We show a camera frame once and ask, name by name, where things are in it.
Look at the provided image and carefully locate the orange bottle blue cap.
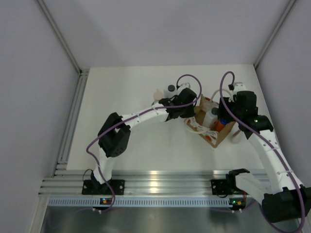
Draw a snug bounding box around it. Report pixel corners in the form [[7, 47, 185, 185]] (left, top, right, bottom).
[[214, 120, 230, 132]]

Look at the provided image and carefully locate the patterned canvas bag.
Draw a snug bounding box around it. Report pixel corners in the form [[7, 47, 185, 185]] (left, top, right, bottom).
[[184, 89, 236, 148]]

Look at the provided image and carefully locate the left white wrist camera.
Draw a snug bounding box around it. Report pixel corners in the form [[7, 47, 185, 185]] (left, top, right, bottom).
[[176, 83, 191, 92]]

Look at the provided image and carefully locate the green pump bottle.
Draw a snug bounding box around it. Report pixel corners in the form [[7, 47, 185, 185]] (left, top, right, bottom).
[[152, 89, 163, 105]]

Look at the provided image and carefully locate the right aluminium frame post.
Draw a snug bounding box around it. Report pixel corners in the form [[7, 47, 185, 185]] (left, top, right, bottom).
[[253, 0, 299, 70]]

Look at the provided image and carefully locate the left aluminium frame post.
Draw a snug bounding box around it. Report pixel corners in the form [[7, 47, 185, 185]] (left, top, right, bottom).
[[34, 0, 82, 75]]

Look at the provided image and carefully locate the aluminium frame post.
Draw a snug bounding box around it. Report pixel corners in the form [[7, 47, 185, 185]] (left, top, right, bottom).
[[34, 0, 82, 75], [253, 0, 299, 70]]

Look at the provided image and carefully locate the purple cable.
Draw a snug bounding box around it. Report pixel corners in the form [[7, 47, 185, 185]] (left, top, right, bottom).
[[86, 74, 202, 211], [219, 70, 306, 231]]

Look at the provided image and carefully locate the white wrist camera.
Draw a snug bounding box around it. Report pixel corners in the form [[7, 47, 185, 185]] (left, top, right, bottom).
[[228, 82, 247, 95], [176, 83, 191, 92]]

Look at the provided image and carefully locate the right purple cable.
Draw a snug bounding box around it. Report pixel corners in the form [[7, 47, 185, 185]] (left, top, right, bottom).
[[219, 70, 306, 231]]

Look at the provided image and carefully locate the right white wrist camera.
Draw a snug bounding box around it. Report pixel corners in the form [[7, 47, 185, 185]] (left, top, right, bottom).
[[228, 82, 247, 95]]

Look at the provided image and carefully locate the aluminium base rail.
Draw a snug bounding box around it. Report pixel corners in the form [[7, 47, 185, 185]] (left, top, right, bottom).
[[38, 170, 228, 197]]

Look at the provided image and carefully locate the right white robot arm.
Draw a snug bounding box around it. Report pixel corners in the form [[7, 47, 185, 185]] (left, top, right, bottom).
[[217, 90, 311, 224]]

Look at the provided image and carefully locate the white bottle black cap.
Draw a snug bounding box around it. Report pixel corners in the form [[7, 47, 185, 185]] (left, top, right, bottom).
[[163, 84, 178, 99], [202, 107, 218, 129]]

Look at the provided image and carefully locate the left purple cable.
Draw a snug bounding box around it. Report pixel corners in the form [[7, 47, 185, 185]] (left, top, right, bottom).
[[86, 74, 202, 211]]

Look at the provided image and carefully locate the slotted cable duct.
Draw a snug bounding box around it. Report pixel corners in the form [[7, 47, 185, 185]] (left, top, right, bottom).
[[47, 198, 246, 207]]

